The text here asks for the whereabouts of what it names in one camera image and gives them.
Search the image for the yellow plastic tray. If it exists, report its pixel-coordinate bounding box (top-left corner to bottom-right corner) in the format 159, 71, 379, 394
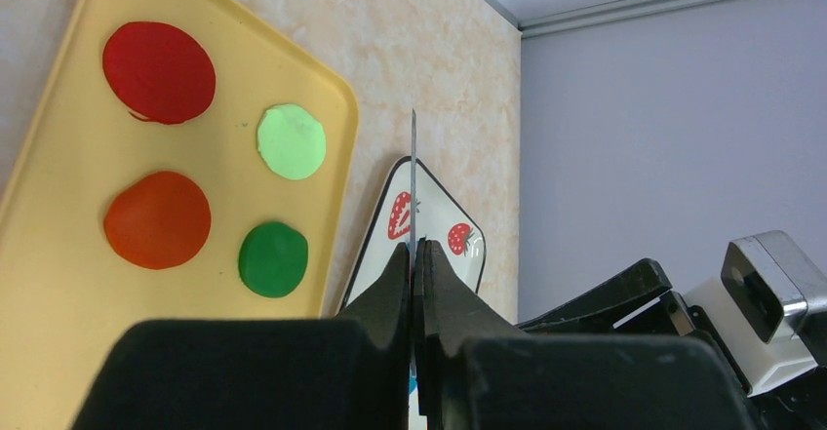
1, 0, 359, 429

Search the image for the dark green dough disc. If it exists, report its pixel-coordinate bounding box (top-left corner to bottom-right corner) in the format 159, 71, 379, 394
238, 221, 309, 298

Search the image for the brown handled scraper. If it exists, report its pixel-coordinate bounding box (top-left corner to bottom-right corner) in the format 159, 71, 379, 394
408, 108, 418, 396

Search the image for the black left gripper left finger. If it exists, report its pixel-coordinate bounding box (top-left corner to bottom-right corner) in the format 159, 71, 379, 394
74, 244, 410, 429

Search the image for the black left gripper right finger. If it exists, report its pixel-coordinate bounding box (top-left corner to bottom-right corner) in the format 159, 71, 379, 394
413, 241, 755, 429

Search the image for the white strawberry enamel tray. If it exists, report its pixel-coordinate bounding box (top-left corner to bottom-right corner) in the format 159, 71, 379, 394
339, 156, 487, 308

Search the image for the dark red dough disc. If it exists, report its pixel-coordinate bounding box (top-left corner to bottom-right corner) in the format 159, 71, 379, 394
103, 171, 212, 270

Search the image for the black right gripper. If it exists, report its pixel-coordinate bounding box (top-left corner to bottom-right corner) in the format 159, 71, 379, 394
518, 258, 826, 429

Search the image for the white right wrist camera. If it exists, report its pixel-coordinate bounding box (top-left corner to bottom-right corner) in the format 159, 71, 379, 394
684, 230, 826, 397

